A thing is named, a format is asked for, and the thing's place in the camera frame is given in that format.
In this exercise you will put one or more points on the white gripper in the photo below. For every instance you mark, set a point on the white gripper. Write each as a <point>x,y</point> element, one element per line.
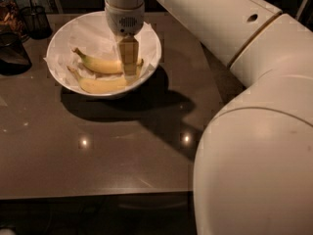
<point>125,21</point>

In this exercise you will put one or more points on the glass jar with snacks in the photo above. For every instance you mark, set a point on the glass jar with snacks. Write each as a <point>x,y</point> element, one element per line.
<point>10,16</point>

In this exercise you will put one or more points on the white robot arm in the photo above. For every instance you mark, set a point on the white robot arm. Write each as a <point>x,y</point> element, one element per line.
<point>253,171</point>

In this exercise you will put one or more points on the white bowl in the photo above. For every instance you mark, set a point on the white bowl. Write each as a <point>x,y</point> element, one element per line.
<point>62,36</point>

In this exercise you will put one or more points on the white paper lining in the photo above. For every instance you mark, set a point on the white paper lining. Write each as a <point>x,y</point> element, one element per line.
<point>88,36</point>

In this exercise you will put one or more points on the dark glass container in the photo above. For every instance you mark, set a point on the dark glass container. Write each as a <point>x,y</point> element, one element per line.
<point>13,57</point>

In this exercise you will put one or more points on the black mesh pen cup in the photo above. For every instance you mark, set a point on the black mesh pen cup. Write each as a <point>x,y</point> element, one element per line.
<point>36,21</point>

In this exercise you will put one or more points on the yellow banana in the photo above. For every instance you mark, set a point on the yellow banana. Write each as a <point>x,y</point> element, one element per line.
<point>98,86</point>
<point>100,65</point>

